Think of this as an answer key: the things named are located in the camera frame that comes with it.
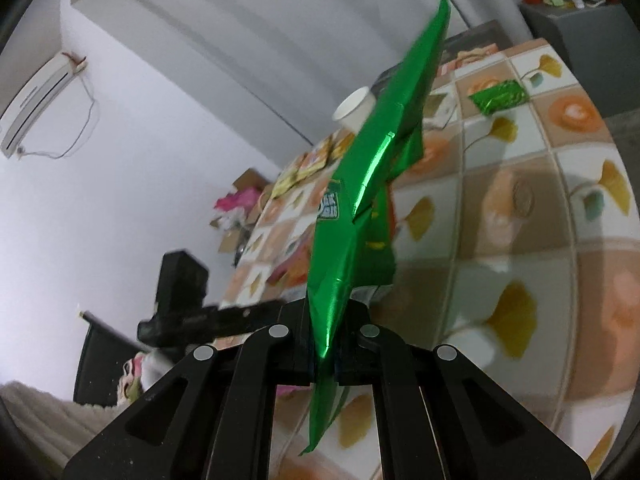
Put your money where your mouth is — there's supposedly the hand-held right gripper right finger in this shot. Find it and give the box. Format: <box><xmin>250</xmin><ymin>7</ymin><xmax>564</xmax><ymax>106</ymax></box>
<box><xmin>332</xmin><ymin>302</ymin><xmax>591</xmax><ymax>480</ymax></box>

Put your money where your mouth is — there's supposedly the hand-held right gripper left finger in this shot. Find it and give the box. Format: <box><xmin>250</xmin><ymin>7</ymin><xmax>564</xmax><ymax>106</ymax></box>
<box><xmin>62</xmin><ymin>300</ymin><xmax>316</xmax><ymax>480</ymax></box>

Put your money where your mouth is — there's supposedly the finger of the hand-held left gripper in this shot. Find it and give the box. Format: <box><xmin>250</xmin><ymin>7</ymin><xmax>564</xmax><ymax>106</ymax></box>
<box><xmin>217</xmin><ymin>299</ymin><xmax>283</xmax><ymax>338</ymax></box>

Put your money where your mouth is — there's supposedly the green snack bag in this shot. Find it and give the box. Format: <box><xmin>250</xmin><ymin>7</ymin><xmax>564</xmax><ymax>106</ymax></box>
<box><xmin>299</xmin><ymin>0</ymin><xmax>453</xmax><ymax>456</ymax></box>

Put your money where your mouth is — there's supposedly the black chair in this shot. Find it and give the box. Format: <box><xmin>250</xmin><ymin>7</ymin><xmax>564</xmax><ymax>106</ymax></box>
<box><xmin>74</xmin><ymin>310</ymin><xmax>151</xmax><ymax>406</ymax></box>

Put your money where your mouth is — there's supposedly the crumpled white plastic bag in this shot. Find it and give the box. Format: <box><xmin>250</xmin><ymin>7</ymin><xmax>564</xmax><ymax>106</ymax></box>
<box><xmin>220</xmin><ymin>210</ymin><xmax>251</xmax><ymax>231</ymax></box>

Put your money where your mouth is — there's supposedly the pink plastic bag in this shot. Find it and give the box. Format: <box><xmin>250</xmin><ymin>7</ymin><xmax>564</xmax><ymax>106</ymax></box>
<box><xmin>215</xmin><ymin>190</ymin><xmax>258</xmax><ymax>213</ymax></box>

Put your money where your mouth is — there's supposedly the open cardboard box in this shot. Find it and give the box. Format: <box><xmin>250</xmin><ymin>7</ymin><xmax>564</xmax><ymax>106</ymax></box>
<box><xmin>210</xmin><ymin>167</ymin><xmax>273</xmax><ymax>256</ymax></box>

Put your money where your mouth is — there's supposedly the gold snack packet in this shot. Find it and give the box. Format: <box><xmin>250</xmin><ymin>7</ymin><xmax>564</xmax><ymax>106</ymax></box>
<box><xmin>270</xmin><ymin>167</ymin><xmax>306</xmax><ymax>198</ymax></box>

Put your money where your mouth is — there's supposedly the small red yellow packet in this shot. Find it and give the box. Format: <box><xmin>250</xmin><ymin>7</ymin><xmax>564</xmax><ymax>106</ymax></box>
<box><xmin>295</xmin><ymin>147</ymin><xmax>333</xmax><ymax>176</ymax></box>

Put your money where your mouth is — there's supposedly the white fluffy garment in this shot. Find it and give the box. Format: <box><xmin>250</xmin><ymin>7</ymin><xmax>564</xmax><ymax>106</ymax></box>
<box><xmin>0</xmin><ymin>380</ymin><xmax>131</xmax><ymax>476</ymax></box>

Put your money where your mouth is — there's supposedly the tiled leaf-print tablecloth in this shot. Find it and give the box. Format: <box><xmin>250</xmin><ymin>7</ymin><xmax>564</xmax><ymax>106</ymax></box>
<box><xmin>220</xmin><ymin>37</ymin><xmax>633</xmax><ymax>480</ymax></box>

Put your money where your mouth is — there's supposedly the white paper cup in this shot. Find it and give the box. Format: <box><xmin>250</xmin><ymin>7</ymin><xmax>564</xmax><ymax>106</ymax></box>
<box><xmin>332</xmin><ymin>86</ymin><xmax>376</xmax><ymax>133</ymax></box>

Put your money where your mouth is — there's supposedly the white air conditioner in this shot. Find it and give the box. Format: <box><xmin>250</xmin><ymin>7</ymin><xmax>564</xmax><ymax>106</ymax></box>
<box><xmin>0</xmin><ymin>50</ymin><xmax>88</xmax><ymax>161</ymax></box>

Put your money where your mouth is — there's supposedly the small green foil packet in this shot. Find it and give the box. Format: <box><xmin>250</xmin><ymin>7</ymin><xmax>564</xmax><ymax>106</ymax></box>
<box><xmin>467</xmin><ymin>79</ymin><xmax>531</xmax><ymax>116</ymax></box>

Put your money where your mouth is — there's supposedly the grey curtain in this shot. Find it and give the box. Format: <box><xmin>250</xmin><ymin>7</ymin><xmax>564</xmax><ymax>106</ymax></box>
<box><xmin>100</xmin><ymin>0</ymin><xmax>511</xmax><ymax>166</ymax></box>

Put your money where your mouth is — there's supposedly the grey cabinet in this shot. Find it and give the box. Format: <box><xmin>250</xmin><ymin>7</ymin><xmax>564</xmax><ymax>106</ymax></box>
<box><xmin>520</xmin><ymin>0</ymin><xmax>636</xmax><ymax>116</ymax></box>

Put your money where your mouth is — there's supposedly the air conditioner cable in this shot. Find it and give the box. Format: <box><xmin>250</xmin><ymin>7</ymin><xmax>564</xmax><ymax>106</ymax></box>
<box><xmin>20</xmin><ymin>55</ymin><xmax>101</xmax><ymax>161</ymax></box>

